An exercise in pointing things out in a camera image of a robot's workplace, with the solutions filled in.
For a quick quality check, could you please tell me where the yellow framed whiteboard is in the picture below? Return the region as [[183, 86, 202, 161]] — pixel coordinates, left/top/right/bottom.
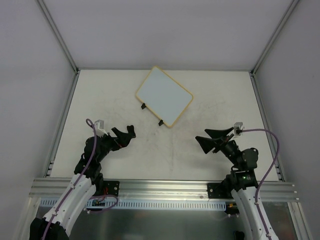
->
[[135, 66, 194, 128]]

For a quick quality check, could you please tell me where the black whiteboard eraser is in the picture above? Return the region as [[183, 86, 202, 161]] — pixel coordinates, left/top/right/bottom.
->
[[126, 125, 136, 139]]

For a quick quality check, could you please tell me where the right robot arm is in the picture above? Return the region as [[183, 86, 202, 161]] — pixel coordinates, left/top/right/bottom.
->
[[195, 122, 278, 240]]

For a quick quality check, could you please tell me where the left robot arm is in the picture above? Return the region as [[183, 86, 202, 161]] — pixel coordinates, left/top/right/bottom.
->
[[29, 119, 136, 240]]

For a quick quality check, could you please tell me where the black and silver easel stand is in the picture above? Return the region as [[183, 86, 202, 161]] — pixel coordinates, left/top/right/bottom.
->
[[141, 102, 164, 126]]

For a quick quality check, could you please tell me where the small black object bottom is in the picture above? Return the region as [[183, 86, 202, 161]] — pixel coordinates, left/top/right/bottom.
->
[[233, 230, 245, 240]]

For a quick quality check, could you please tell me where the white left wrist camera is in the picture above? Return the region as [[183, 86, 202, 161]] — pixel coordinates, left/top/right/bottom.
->
[[94, 119, 110, 138]]

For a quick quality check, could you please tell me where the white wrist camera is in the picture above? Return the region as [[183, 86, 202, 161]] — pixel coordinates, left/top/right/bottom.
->
[[94, 119, 110, 138], [233, 121, 244, 137]]

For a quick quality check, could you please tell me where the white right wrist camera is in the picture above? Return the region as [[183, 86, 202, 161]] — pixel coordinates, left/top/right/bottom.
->
[[233, 121, 244, 137]]

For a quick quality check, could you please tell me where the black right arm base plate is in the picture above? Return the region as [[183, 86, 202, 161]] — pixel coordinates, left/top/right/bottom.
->
[[206, 182, 233, 199]]

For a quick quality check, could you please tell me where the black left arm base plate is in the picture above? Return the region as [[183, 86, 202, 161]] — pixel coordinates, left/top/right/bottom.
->
[[102, 180, 120, 197]]

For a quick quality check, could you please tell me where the aluminium mounting rail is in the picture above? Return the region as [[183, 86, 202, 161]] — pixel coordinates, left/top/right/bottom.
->
[[28, 177, 300, 202]]

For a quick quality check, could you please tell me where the white slotted cable duct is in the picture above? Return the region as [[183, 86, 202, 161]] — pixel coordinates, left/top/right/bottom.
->
[[39, 197, 227, 212]]

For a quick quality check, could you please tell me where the left aluminium frame post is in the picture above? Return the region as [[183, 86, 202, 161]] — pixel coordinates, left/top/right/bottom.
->
[[36, 0, 81, 75]]

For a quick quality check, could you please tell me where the aluminium frame post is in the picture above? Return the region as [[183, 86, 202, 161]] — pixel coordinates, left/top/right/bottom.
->
[[36, 0, 81, 75], [249, 0, 301, 76]]

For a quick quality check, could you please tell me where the right aluminium frame post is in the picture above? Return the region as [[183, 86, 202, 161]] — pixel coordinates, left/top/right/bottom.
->
[[249, 0, 301, 76]]

